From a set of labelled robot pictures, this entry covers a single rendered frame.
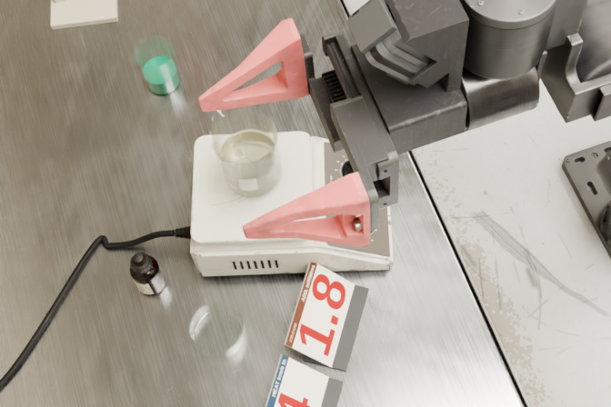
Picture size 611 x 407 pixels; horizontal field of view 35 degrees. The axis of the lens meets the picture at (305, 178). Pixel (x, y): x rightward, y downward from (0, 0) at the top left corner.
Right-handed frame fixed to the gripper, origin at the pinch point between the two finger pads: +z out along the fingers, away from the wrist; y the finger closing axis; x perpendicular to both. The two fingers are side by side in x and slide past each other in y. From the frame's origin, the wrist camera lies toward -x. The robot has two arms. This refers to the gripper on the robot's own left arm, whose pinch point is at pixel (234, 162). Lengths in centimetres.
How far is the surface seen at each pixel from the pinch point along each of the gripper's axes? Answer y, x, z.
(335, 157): -16.0, 34.3, -10.9
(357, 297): -2.8, 39.9, -8.5
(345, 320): -1.0, 39.9, -6.5
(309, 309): -2.3, 37.0, -3.3
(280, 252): -7.6, 33.7, -2.4
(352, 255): -5.6, 35.7, -9.0
